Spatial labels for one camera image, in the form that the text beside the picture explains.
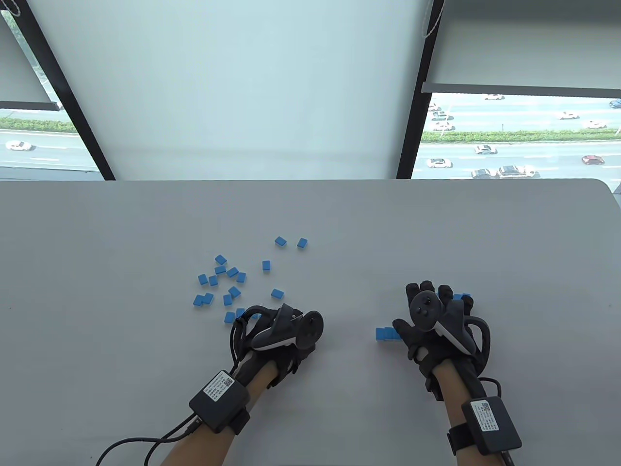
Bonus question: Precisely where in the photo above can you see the person's left hand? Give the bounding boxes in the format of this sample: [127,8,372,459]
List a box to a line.
[229,303,324,389]

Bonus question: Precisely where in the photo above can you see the green roadside hedge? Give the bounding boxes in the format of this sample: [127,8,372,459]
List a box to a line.
[0,116,78,134]
[420,129,621,144]

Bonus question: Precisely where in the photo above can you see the person's left forearm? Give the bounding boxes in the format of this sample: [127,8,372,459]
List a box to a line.
[160,362,279,466]

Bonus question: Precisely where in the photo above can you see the grey roller blind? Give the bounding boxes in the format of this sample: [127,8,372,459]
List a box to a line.
[421,0,621,96]
[0,19,61,111]

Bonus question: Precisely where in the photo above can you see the person's right hand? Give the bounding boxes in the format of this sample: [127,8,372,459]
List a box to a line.
[392,280,490,401]

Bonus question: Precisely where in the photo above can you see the person's right forearm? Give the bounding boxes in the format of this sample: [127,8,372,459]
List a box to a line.
[432,362,505,466]

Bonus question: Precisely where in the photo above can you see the wide white roller blind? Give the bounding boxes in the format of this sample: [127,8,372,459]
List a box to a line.
[27,0,434,181]

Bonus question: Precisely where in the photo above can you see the black window frame post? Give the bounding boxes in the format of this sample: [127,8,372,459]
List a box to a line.
[12,0,117,181]
[396,0,446,180]

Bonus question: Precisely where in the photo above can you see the black and white hand controller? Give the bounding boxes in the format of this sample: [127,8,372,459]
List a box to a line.
[251,303,324,351]
[409,290,478,357]

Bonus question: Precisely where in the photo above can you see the blue mahjong tiles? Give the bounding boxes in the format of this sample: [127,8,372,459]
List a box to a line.
[193,236,309,325]

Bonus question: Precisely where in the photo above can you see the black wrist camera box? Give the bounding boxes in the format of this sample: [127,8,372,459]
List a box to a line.
[189,370,251,435]
[447,396,523,456]

